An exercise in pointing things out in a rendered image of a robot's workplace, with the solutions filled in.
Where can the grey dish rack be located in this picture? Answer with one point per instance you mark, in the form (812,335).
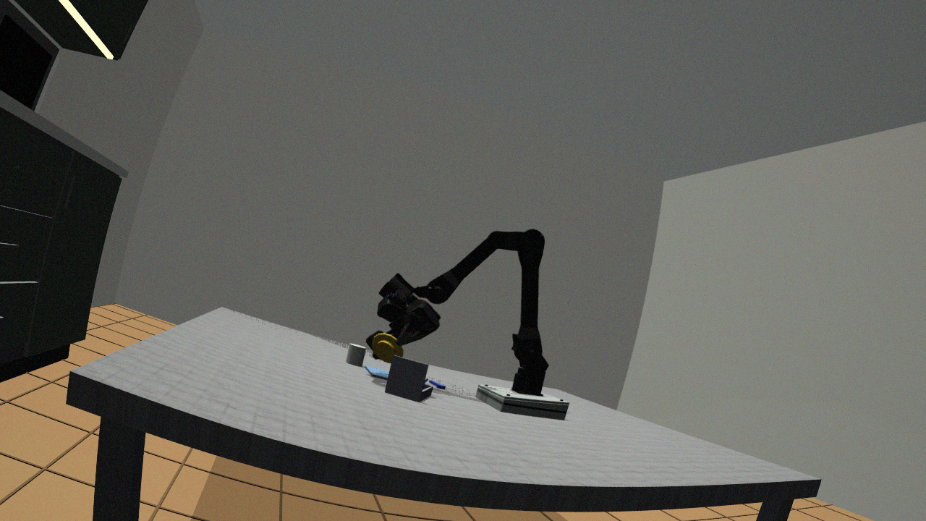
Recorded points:
(406,379)

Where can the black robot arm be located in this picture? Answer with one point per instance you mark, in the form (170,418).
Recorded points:
(398,299)

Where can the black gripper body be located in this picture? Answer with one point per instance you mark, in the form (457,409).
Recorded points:
(422,311)

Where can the grey cylinder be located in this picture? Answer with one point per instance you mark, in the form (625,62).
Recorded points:
(355,355)

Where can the light blue flat mat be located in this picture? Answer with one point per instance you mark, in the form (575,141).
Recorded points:
(377,372)

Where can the yellow round plate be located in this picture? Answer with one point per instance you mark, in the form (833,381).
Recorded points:
(385,347)

